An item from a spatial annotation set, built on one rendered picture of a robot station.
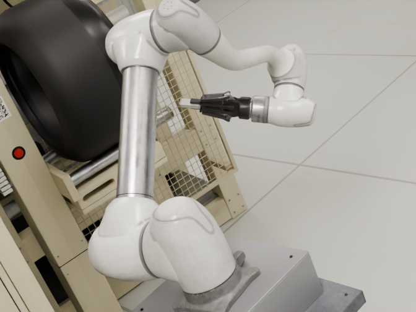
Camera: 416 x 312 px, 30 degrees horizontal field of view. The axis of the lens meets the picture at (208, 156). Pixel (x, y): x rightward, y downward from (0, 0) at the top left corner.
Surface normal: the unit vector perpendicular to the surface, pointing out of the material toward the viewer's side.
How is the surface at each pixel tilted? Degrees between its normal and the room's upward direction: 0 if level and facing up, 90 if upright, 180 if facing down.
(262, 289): 5
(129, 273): 97
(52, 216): 90
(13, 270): 90
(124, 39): 48
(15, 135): 90
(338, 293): 0
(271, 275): 5
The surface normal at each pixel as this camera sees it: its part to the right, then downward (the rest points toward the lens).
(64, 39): 0.22, -0.35
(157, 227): -0.69, 0.00
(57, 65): 0.11, -0.04
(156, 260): -0.51, 0.45
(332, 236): -0.35, -0.83
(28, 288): 0.54, 0.20
